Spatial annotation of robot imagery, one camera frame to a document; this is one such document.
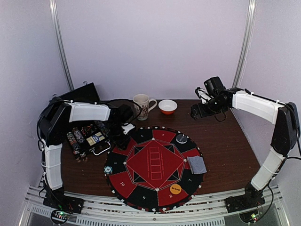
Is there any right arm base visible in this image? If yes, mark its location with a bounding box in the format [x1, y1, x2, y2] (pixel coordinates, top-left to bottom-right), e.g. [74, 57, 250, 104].
[225, 194, 265, 223]

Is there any aluminium frame post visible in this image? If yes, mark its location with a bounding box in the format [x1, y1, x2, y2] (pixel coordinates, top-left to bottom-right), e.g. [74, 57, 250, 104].
[49, 0, 74, 91]
[232, 0, 257, 87]

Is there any left aluminium frame post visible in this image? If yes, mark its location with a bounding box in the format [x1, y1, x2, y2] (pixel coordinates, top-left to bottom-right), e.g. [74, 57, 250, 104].
[49, 0, 74, 91]

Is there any white orange bowl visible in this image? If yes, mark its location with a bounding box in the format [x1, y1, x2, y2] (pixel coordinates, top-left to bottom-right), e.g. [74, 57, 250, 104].
[158, 99, 178, 115]

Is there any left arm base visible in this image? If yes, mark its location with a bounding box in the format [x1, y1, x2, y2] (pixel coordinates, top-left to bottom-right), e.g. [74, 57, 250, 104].
[43, 191, 84, 225]

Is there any orange big blind button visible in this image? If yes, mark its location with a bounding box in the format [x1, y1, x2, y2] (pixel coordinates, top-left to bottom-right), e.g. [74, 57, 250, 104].
[170, 184, 182, 194]

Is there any blue playing card deck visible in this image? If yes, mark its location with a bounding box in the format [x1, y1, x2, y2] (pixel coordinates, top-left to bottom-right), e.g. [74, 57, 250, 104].
[187, 156, 207, 175]

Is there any poker chip stack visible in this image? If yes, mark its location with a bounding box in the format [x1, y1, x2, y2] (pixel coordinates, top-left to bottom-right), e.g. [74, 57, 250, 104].
[103, 165, 113, 176]

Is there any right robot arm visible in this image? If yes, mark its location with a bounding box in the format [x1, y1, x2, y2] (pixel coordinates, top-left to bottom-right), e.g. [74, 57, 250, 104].
[190, 77, 301, 208]

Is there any black poker chip case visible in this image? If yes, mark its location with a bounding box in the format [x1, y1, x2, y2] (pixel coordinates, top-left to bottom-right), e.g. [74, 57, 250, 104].
[59, 83, 126, 161]

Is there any right aluminium frame post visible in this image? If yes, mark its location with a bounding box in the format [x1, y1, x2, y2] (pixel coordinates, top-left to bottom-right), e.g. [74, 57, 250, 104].
[232, 0, 257, 87]

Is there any beige patterned mug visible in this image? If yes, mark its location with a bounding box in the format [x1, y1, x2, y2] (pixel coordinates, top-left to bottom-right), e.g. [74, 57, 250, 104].
[133, 94, 157, 121]

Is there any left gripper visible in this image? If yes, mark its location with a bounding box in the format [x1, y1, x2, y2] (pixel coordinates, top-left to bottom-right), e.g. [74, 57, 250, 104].
[107, 122, 131, 151]

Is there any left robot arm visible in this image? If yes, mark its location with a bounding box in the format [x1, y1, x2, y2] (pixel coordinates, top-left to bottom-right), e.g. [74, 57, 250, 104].
[37, 97, 135, 190]

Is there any round poker mat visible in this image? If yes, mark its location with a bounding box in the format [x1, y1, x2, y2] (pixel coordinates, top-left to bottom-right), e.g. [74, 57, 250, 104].
[105, 127, 204, 212]

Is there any clear dealer button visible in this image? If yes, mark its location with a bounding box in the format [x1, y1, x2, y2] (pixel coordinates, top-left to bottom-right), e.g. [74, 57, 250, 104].
[176, 134, 188, 145]

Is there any boxed card deck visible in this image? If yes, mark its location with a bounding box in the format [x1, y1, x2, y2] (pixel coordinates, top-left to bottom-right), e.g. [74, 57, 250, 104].
[86, 132, 105, 146]

